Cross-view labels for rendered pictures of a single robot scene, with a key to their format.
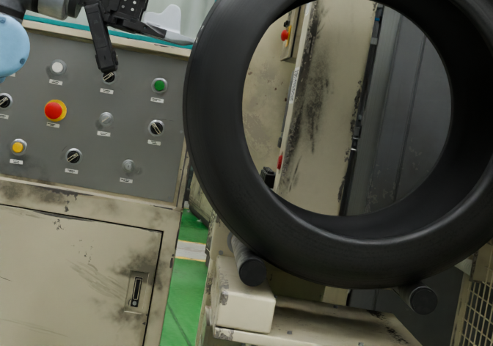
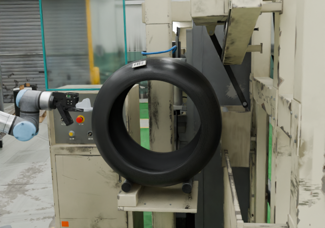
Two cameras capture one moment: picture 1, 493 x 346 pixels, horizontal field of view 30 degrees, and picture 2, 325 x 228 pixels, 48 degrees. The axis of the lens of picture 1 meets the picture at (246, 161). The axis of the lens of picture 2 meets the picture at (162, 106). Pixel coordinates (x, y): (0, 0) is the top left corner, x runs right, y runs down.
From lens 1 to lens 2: 0.65 m
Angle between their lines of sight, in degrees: 12
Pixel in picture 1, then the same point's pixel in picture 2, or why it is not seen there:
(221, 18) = (96, 105)
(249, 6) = (103, 100)
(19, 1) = (35, 108)
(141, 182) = not seen: hidden behind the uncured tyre
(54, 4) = (45, 107)
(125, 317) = (118, 186)
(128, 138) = not seen: hidden behind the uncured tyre
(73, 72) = not seen: hidden behind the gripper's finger
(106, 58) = (66, 121)
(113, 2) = (64, 103)
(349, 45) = (163, 88)
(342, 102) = (165, 109)
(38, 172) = (80, 141)
